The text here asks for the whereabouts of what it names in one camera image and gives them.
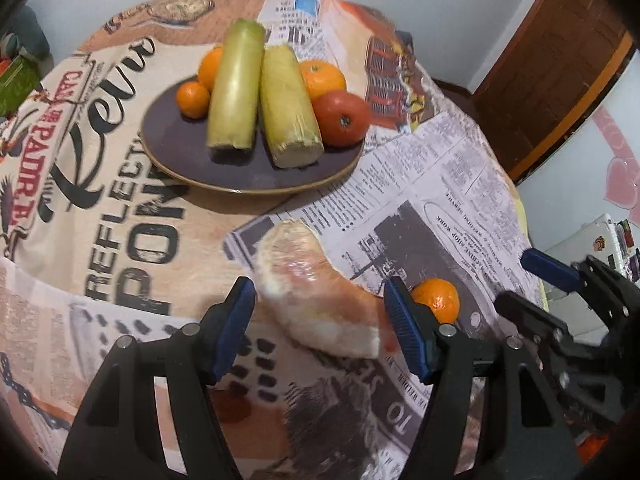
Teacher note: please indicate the white heart-print wardrobe door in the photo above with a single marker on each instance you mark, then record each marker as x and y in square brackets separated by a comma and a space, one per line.
[605, 160]

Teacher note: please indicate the red tomato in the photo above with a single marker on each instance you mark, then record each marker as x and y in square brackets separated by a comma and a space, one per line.
[342, 117]

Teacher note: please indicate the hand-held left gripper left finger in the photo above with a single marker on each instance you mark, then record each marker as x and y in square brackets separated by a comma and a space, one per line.
[235, 325]

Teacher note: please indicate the newspaper print tablecloth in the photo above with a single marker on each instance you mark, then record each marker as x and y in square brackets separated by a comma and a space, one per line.
[125, 240]

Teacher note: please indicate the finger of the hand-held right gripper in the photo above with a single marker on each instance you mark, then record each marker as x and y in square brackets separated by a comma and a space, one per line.
[525, 310]
[550, 266]

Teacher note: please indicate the dark purple plate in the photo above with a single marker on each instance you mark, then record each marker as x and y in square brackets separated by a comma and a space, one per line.
[200, 155]

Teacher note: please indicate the pomelo wedge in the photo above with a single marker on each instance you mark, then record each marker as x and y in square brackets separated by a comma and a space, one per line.
[315, 295]

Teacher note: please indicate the grey curved pillow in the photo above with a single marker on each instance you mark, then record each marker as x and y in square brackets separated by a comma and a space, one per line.
[30, 27]

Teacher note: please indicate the green patterned bag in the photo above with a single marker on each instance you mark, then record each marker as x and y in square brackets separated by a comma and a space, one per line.
[17, 77]

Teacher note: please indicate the large orange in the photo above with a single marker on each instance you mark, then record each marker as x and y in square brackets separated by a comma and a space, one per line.
[211, 67]
[324, 77]

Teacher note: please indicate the small tangerine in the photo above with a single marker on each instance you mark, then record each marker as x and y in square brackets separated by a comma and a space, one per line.
[192, 100]
[440, 300]

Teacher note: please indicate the corn cob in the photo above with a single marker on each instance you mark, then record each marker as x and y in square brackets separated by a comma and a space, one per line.
[237, 85]
[290, 105]

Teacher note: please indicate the brown wooden door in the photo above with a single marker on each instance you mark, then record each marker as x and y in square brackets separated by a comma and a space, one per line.
[550, 60]

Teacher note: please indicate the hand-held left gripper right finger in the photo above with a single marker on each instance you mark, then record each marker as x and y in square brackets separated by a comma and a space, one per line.
[406, 332]

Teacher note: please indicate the white sticker-covered box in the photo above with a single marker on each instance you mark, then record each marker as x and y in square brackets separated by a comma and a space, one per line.
[595, 240]

